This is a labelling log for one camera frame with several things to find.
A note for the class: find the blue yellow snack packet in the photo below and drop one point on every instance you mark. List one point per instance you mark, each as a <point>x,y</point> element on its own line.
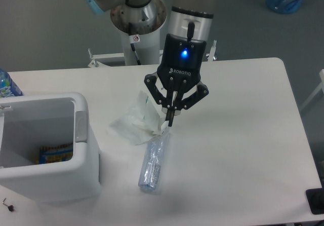
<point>55,154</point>

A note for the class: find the blue labelled drink bottle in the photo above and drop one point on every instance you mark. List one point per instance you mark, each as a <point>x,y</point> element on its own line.
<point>8,87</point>

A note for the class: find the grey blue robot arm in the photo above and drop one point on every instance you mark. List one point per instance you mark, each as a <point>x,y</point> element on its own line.
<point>170,33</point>

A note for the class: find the crushed clear plastic bottle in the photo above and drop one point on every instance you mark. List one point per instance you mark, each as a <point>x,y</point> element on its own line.
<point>149,179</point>

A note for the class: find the white plastic wrapper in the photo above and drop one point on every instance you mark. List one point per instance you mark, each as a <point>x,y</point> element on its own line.
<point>141,123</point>

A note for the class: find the white metal base frame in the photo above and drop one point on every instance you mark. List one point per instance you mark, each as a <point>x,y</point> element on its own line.
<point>118,59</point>

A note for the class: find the black device at table edge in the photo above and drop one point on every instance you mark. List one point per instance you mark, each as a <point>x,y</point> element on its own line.
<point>315,200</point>

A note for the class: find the white plastic trash can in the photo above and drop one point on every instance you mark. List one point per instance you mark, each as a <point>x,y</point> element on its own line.
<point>30,122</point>

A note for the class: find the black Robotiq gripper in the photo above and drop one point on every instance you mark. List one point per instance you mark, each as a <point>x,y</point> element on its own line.
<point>179,71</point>

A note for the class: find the white furniture leg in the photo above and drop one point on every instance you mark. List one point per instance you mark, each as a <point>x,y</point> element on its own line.
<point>313,98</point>

